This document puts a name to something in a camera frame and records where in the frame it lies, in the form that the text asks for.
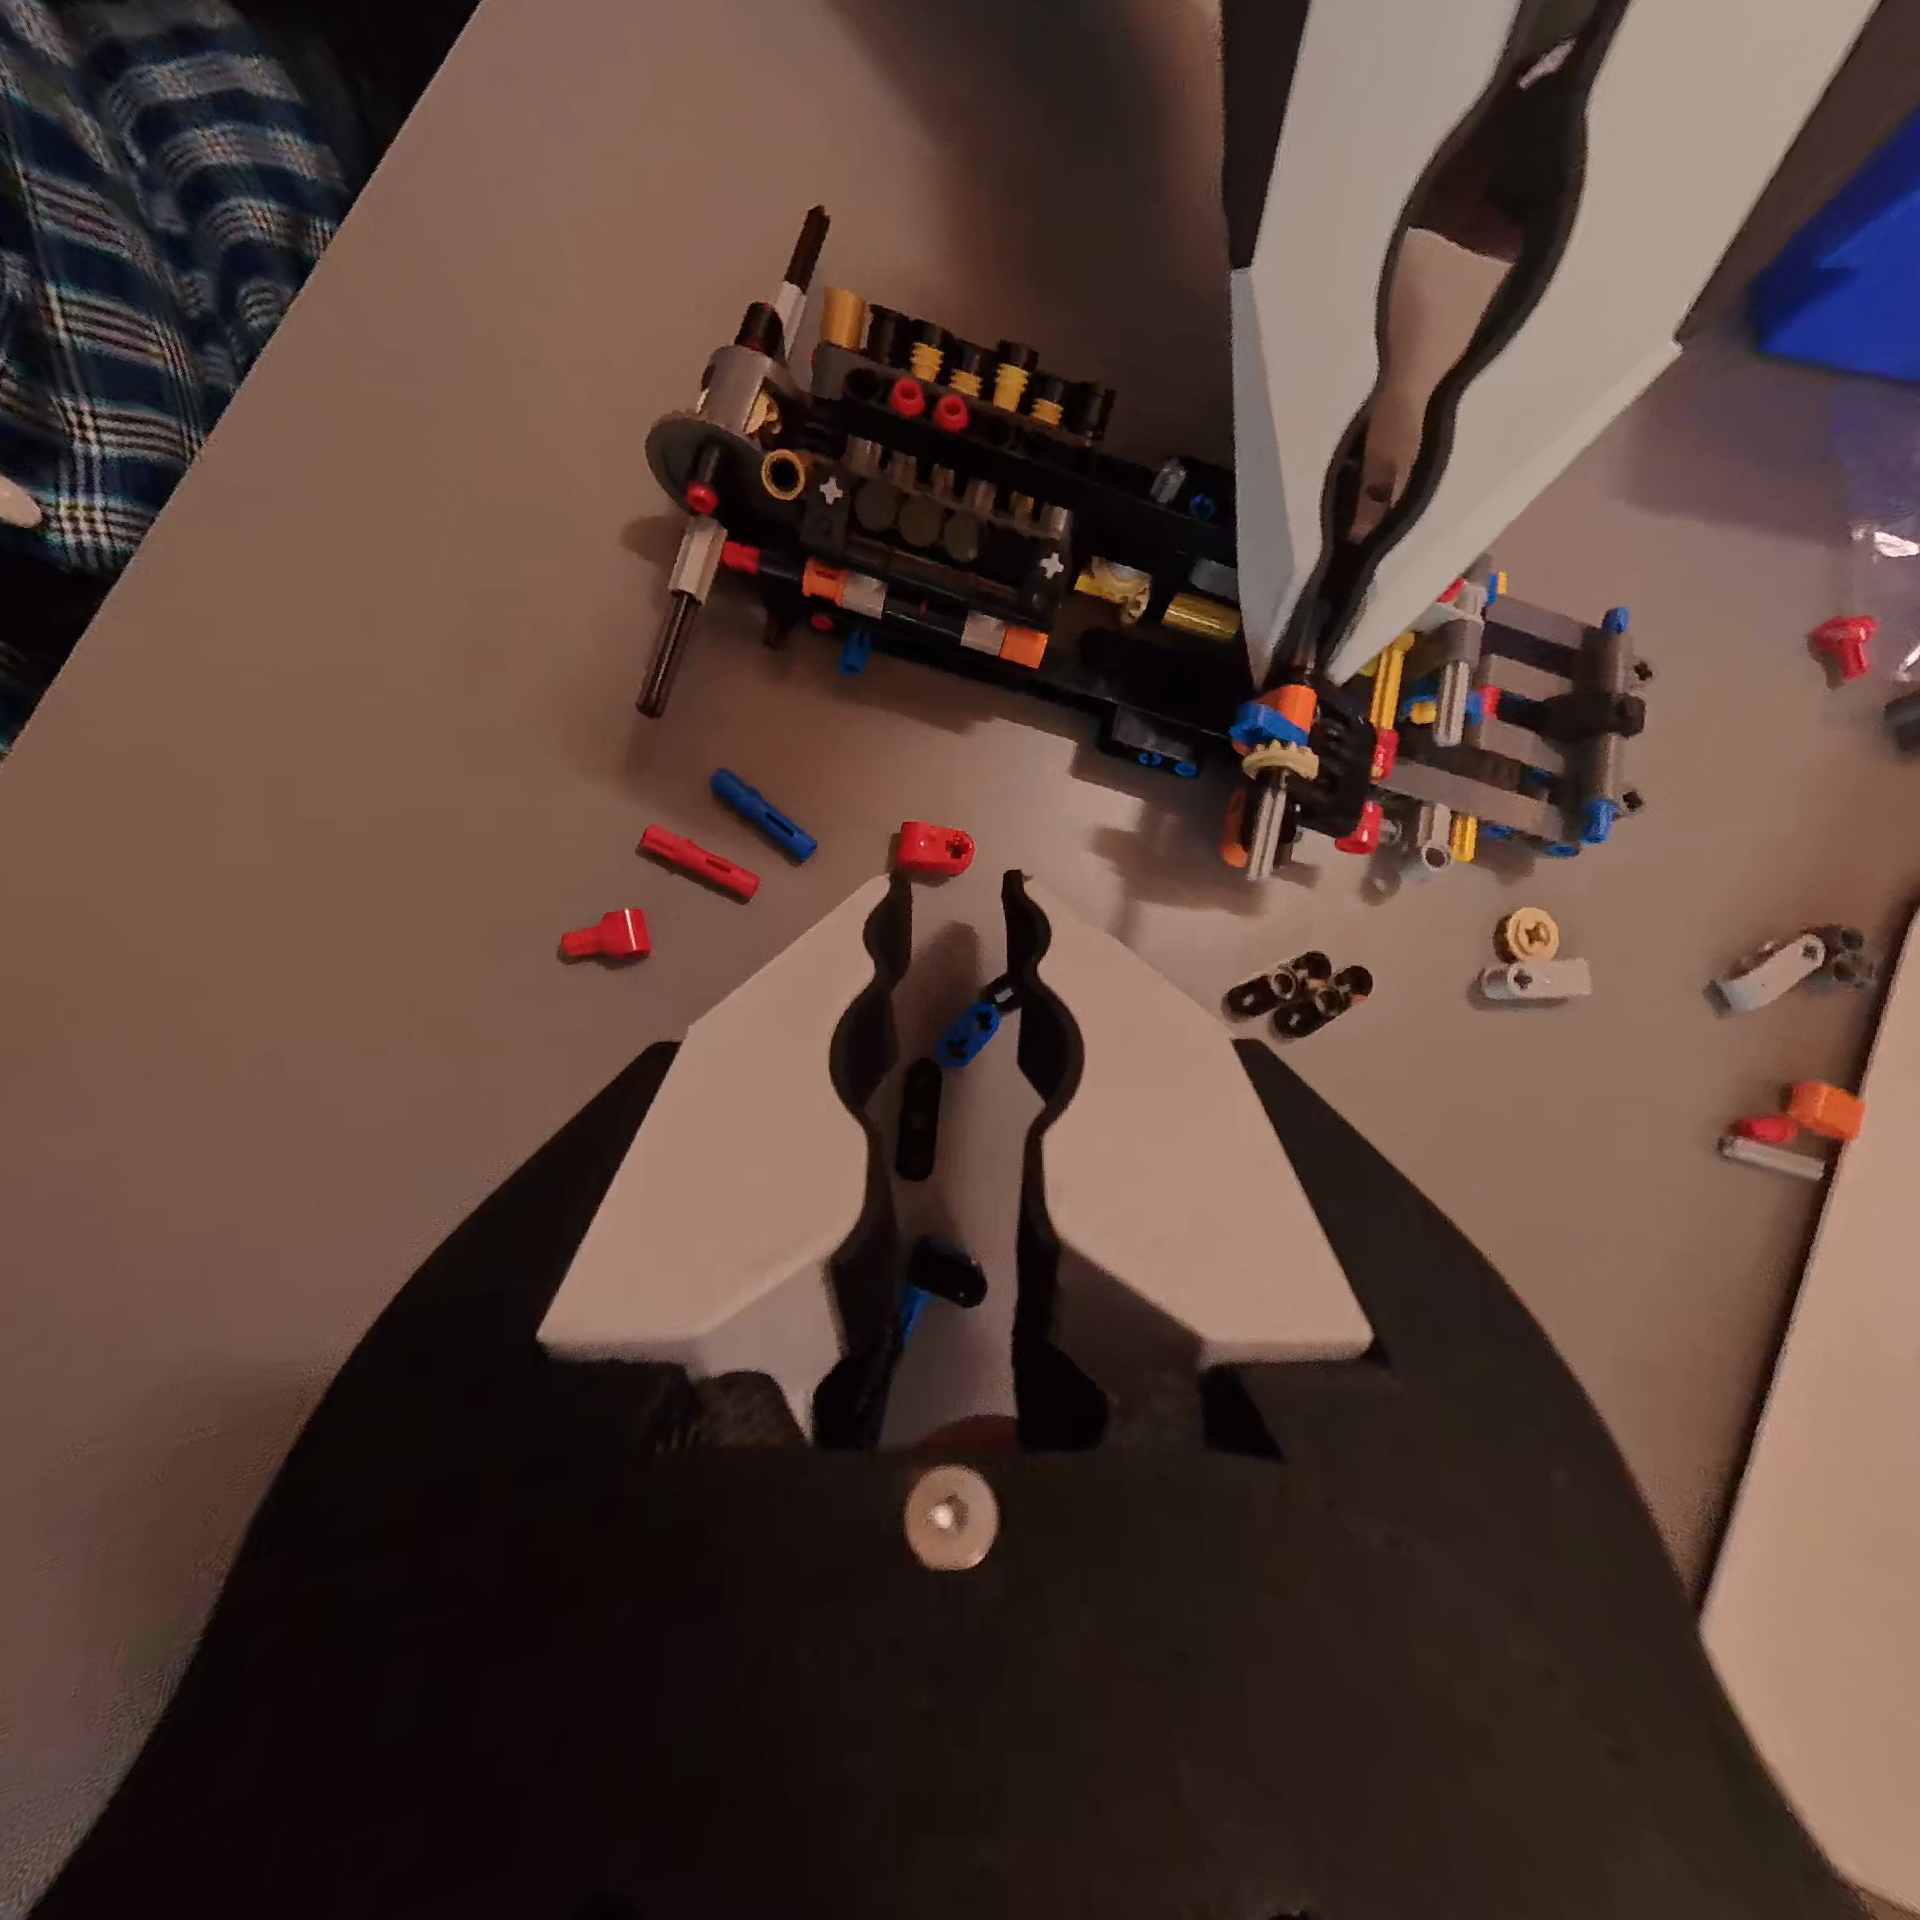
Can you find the dark grey lego connector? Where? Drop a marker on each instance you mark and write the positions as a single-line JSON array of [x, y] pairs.
[[1845, 957]]

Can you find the tan round lego gear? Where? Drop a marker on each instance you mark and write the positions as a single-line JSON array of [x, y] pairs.
[[1529, 936]]

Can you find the clear plastic bag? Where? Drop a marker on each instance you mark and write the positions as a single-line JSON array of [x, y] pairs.
[[1894, 587]]

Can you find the long lego vehicle chassis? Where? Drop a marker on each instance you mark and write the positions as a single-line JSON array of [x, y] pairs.
[[901, 511]]

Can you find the small lego gear assembly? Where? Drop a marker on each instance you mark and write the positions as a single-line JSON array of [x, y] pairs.
[[1271, 819]]

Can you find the black double pin connector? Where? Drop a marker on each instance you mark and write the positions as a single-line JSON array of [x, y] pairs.
[[1260, 991], [1328, 998]]

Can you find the light grey lego connector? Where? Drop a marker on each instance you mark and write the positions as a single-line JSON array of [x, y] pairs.
[[1768, 974]]

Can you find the orange lego bush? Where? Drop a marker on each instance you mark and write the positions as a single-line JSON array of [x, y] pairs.
[[1828, 1109]]

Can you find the blue long lego pin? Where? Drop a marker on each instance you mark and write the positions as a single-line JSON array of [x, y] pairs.
[[765, 819]]

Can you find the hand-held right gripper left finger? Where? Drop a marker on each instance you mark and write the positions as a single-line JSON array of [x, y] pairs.
[[705, 1184]]

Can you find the red long lego pin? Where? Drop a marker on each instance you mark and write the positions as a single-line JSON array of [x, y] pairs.
[[697, 863]]

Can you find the black connector with blue pin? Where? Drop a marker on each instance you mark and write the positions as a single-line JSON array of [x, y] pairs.
[[950, 1271]]

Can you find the red lego axle connector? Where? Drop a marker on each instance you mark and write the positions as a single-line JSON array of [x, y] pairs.
[[614, 939]]

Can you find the thin black lego liftarm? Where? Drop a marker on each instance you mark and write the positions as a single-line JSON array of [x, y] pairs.
[[1003, 991]]

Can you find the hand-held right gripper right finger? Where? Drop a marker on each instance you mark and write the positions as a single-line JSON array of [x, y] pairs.
[[1185, 1184]]

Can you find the blue plastic bin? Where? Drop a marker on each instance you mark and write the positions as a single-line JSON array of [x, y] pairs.
[[1853, 285]]

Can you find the red lego pin connector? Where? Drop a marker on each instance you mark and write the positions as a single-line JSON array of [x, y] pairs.
[[933, 849], [1844, 646]]

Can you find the small red lego pin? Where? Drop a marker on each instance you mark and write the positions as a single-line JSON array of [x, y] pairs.
[[1766, 1127]]

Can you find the light grey short lego liftarm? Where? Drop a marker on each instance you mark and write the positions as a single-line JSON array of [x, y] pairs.
[[1532, 981]]

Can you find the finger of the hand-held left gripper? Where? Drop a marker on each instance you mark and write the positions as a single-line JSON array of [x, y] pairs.
[[1319, 225], [1681, 182]]

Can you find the plaid trousers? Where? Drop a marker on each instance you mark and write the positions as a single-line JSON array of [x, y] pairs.
[[150, 225]]

